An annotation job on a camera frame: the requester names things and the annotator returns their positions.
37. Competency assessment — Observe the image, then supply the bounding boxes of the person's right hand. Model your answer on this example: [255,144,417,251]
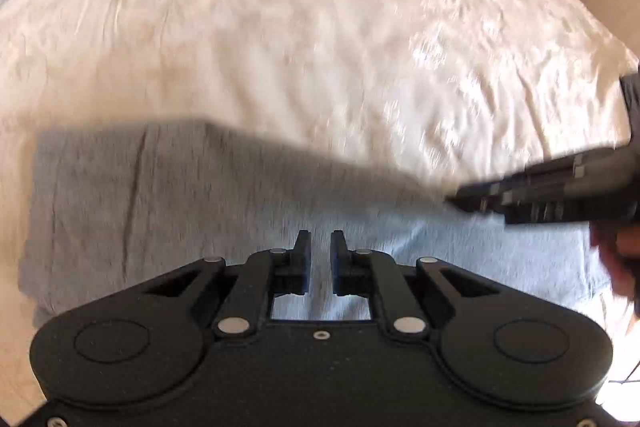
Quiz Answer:
[589,221,640,299]

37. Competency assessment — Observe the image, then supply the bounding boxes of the dark grey cloth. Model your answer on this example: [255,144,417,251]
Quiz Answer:
[619,73,640,146]

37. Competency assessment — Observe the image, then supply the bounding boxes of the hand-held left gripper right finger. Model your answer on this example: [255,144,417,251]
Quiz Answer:
[330,230,502,338]

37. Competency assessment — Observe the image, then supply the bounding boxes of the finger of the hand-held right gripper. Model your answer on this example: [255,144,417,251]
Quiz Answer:
[502,199,592,228]
[444,172,531,214]

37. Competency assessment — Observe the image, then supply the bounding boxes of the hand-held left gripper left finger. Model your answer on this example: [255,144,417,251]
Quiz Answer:
[141,230,312,339]

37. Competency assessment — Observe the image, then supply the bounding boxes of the cream embroidered bedspread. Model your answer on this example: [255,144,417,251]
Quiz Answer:
[0,0,640,408]

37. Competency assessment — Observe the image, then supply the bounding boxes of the grey speckled pants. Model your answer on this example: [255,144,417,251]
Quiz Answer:
[17,119,617,329]

